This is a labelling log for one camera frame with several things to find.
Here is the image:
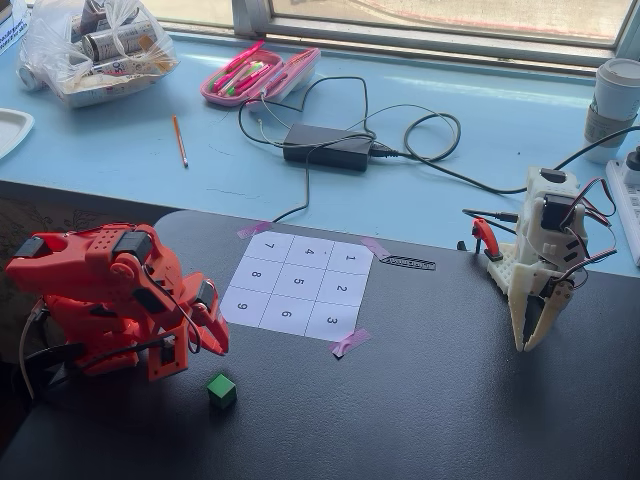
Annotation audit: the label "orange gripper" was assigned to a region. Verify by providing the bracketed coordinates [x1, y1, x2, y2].
[180, 272, 231, 358]

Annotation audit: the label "green cube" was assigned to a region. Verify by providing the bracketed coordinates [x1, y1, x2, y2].
[206, 372, 237, 409]

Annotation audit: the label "white power strip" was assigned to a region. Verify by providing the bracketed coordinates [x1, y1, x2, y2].
[605, 158, 640, 267]

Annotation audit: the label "white paper coffee cup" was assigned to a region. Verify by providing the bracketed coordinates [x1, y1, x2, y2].
[581, 57, 640, 166]

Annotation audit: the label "crumpled pink tape piece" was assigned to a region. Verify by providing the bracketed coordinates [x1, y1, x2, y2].
[328, 328, 373, 359]

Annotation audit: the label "orange table clamp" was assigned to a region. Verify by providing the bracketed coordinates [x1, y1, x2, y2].
[471, 217, 503, 262]

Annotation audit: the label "thin black adapter cord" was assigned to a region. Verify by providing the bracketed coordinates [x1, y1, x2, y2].
[237, 75, 377, 224]

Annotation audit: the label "silver drink can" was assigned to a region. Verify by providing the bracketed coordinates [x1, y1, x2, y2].
[81, 21, 154, 62]

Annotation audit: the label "black cord to power strip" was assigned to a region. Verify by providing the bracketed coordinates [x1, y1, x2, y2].
[552, 124, 640, 172]

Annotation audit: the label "white numbered grid paper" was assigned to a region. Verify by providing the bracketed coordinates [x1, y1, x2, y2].
[219, 229, 375, 341]

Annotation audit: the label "black USB cable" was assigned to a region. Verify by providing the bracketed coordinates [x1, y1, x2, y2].
[461, 208, 521, 236]

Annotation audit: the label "red and black servo wires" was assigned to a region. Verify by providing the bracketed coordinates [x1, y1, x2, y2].
[563, 177, 619, 292]

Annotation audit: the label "dark patterned cloth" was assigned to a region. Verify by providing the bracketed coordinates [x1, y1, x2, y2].
[0, 180, 169, 301]

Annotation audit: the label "pink pencil case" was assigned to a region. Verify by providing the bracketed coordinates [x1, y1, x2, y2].
[199, 42, 322, 113]

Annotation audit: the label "pink pen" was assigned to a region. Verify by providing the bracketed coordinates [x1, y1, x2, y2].
[228, 40, 266, 70]

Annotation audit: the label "white plate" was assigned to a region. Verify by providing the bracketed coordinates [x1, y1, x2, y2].
[0, 107, 36, 161]

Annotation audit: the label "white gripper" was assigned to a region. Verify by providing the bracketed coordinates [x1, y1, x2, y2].
[509, 262, 577, 354]

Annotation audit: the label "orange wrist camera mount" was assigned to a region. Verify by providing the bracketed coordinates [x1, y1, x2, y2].
[146, 324, 190, 384]

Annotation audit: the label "clear plastic bag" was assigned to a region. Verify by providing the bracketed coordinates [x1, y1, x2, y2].
[17, 0, 180, 109]

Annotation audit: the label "black power adapter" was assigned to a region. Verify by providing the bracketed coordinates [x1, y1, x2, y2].
[282, 122, 376, 173]

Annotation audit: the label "orange pencil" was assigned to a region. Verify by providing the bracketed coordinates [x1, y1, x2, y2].
[172, 115, 190, 169]

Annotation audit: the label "thin white cable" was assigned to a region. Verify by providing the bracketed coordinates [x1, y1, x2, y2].
[257, 95, 301, 147]

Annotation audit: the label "thick black power cord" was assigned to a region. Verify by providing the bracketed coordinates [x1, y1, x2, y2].
[367, 103, 531, 196]

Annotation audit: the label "grey cable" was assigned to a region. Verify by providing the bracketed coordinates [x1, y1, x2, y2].
[18, 298, 51, 401]

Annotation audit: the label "window frame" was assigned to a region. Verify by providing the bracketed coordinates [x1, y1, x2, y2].
[149, 0, 640, 77]

